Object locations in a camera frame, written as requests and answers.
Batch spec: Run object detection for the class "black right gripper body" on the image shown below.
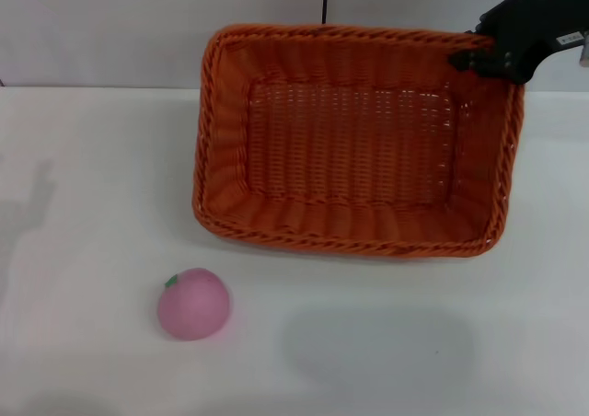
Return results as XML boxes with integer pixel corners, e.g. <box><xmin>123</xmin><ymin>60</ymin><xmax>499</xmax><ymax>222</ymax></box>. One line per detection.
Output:
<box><xmin>501</xmin><ymin>0</ymin><xmax>589</xmax><ymax>66</ymax></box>

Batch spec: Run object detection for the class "pink toy peach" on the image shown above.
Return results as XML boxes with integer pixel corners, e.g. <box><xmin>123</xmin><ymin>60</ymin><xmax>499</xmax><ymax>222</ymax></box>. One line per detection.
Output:
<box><xmin>157</xmin><ymin>267</ymin><xmax>230</xmax><ymax>341</ymax></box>

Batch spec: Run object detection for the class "orange woven plastic basket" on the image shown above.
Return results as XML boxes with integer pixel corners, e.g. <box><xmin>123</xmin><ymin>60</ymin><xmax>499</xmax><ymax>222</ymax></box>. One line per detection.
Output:
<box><xmin>191</xmin><ymin>23</ymin><xmax>526</xmax><ymax>258</ymax></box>

